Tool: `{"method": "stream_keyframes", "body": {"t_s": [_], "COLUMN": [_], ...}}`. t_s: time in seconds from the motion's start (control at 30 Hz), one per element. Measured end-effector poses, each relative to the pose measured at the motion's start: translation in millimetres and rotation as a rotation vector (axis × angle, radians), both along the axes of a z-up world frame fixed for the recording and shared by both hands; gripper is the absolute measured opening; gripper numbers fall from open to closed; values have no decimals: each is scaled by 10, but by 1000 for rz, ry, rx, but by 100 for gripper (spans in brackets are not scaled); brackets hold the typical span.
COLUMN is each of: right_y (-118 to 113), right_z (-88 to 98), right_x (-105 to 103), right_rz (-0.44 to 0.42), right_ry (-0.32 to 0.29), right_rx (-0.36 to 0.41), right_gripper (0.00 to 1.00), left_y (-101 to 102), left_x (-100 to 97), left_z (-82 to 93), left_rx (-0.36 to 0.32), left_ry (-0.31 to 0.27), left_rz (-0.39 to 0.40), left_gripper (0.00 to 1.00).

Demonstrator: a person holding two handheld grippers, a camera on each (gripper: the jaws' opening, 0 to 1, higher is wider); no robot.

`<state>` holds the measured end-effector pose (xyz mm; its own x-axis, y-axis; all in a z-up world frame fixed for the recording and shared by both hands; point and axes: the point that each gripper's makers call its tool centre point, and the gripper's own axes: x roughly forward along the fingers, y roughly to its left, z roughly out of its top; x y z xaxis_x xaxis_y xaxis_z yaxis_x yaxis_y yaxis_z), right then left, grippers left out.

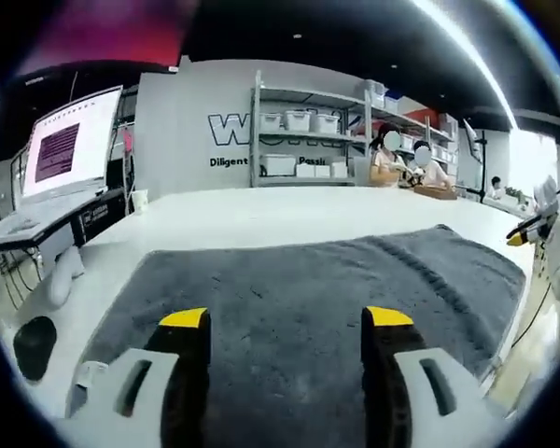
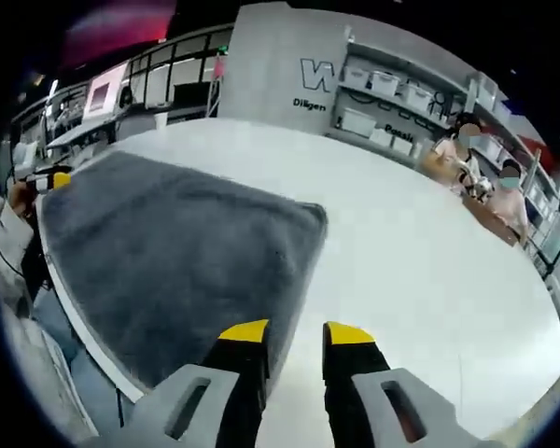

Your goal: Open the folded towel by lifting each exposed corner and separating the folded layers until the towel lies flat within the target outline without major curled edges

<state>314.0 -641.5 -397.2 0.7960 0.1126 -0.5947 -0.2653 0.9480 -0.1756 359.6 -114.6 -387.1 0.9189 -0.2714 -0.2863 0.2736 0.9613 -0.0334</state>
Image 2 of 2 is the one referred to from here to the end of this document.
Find black monitor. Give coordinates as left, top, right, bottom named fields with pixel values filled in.
left=173, top=81, right=212, bottom=106

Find white projection screen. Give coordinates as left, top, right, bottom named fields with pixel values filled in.
left=84, top=63, right=130, bottom=118

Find grey fluffy towel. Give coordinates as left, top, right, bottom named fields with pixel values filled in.
left=36, top=149, right=330, bottom=391

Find person's legs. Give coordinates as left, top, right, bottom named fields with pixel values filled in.
left=32, top=291, right=141, bottom=430

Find black cable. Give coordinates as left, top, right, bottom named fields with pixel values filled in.
left=0, top=232, right=27, bottom=277

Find wooden tray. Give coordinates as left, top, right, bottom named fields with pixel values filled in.
left=461, top=190, right=522, bottom=246

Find person in white coat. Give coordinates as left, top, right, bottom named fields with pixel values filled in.
left=0, top=251, right=99, bottom=444

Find grey desk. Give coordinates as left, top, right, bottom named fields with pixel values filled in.
left=46, top=119, right=122, bottom=150

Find person's left hand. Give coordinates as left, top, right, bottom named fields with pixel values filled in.
left=7, top=179, right=39, bottom=220

